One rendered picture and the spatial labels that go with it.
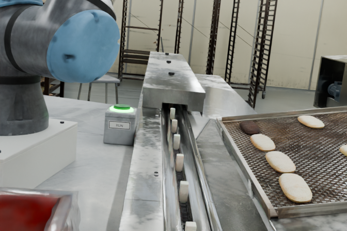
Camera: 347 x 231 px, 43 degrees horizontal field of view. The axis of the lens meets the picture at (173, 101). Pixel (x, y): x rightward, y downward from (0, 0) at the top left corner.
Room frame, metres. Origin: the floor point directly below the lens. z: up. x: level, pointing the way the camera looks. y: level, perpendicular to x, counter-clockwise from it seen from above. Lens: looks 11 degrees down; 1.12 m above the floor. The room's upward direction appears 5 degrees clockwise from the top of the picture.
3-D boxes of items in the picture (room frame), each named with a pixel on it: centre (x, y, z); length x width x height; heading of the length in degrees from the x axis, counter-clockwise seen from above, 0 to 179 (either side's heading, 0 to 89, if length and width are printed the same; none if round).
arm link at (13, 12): (0.78, 0.30, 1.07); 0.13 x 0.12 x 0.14; 61
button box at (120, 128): (1.02, 0.12, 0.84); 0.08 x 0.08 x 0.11; 3
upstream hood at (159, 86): (1.86, 0.03, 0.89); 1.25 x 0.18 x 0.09; 3
